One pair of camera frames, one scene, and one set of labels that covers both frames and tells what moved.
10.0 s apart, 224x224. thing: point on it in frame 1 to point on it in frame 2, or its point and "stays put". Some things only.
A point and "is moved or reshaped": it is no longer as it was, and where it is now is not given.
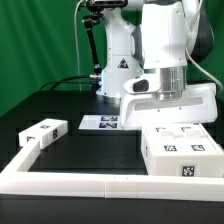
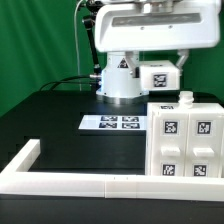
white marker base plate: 100,122 stays put
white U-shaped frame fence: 17,179 stays put
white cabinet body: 181,150 is moved or reshaped
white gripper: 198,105 to 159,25
